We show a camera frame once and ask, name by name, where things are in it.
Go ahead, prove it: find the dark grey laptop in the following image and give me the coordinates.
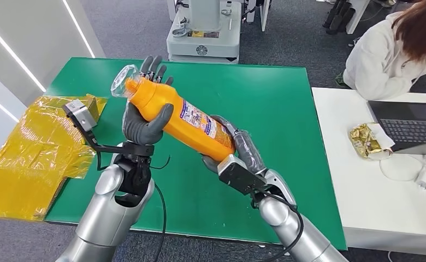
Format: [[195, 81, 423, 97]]
[[366, 101, 426, 157]]

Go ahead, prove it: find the white furniture panel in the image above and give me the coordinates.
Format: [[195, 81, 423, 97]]
[[245, 0, 271, 33]]

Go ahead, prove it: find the grey wheeled machine base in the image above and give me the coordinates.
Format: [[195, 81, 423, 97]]
[[166, 0, 242, 65]]

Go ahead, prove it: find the dark green bag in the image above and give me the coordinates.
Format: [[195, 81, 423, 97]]
[[335, 72, 352, 90]]

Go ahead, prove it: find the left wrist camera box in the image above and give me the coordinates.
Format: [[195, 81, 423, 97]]
[[62, 99, 125, 154]]

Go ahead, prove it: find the gold foil snack wrapper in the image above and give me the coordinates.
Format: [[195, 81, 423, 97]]
[[348, 123, 395, 161]]

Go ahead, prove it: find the white charger plug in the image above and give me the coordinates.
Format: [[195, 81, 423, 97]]
[[413, 171, 426, 190]]

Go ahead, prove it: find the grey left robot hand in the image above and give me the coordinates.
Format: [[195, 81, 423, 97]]
[[121, 55, 175, 146]]

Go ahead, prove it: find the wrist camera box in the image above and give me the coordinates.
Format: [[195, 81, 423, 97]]
[[217, 154, 268, 196], [62, 99, 125, 154]]

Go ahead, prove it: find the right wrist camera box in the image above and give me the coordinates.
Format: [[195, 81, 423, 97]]
[[217, 154, 268, 196]]

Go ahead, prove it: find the white charger cable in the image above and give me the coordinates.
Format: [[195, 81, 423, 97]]
[[378, 153, 426, 182]]

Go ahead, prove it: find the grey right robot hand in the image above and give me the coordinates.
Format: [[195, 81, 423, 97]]
[[201, 115, 268, 176]]

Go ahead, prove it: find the orange plastic bottle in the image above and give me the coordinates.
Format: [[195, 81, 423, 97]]
[[110, 64, 236, 162]]

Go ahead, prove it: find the yellow taped cardboard box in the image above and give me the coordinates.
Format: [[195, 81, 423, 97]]
[[0, 94, 108, 222]]

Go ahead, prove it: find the white desk leg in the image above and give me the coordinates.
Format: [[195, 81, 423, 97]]
[[345, 0, 371, 35]]

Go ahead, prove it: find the person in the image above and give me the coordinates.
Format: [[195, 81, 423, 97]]
[[343, 0, 426, 101]]

